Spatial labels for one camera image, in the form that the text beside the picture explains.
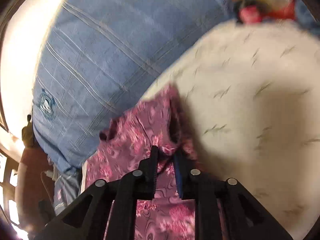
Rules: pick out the grey star-print bedsheet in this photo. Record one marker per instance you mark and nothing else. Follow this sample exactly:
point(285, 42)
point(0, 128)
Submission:
point(66, 190)

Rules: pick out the purple floral shirt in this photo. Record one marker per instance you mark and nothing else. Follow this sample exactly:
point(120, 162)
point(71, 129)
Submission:
point(159, 122)

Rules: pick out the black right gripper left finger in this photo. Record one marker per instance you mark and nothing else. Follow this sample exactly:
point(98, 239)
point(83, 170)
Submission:
point(106, 210)

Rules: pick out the olive green cloth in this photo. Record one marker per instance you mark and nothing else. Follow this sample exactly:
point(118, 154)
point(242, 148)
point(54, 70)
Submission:
point(28, 137)

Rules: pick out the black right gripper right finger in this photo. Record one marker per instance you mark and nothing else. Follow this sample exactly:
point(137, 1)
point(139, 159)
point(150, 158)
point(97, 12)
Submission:
point(223, 209)

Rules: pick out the white charger with cable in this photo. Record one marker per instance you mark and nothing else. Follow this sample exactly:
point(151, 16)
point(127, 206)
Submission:
point(48, 181)

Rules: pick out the cream leaf-print blanket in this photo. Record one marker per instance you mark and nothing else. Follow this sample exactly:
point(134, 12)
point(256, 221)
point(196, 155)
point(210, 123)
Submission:
point(251, 94)

